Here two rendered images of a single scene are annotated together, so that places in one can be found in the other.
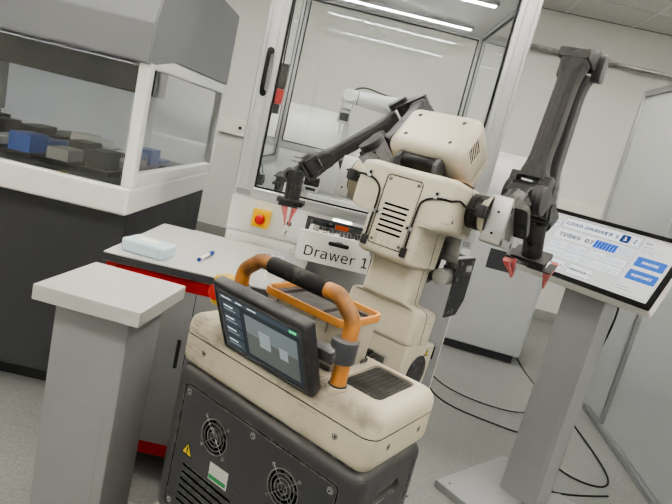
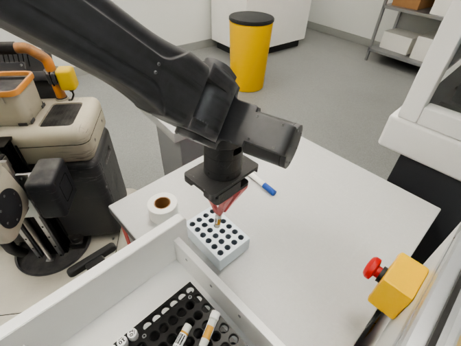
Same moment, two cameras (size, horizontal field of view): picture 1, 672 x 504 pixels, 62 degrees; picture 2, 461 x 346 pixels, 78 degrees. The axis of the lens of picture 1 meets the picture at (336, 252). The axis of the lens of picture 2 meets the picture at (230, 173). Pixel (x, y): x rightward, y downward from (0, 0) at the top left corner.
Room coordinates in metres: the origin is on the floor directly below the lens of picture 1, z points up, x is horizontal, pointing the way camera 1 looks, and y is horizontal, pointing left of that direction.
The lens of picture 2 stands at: (2.23, -0.02, 1.30)
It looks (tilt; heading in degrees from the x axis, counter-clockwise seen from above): 42 degrees down; 136
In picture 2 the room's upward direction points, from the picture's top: 2 degrees clockwise
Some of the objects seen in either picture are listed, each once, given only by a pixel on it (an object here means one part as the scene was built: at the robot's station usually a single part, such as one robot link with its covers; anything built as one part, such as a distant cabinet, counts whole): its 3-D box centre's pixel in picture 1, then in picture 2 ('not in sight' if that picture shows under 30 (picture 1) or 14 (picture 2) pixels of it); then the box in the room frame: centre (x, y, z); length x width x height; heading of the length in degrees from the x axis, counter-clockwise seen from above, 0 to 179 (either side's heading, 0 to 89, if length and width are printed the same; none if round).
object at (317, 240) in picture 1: (336, 251); (110, 287); (1.96, 0.00, 0.87); 0.29 x 0.02 x 0.11; 91
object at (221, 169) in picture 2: (292, 194); (223, 159); (1.99, 0.20, 1.04); 0.10 x 0.07 x 0.07; 93
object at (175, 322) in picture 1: (202, 349); (262, 281); (1.97, 0.41, 0.38); 0.62 x 0.58 x 0.76; 91
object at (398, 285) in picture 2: (261, 218); (395, 283); (2.25, 0.33, 0.88); 0.07 x 0.05 x 0.07; 91
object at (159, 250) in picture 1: (149, 246); not in sight; (1.76, 0.60, 0.78); 0.15 x 0.10 x 0.04; 79
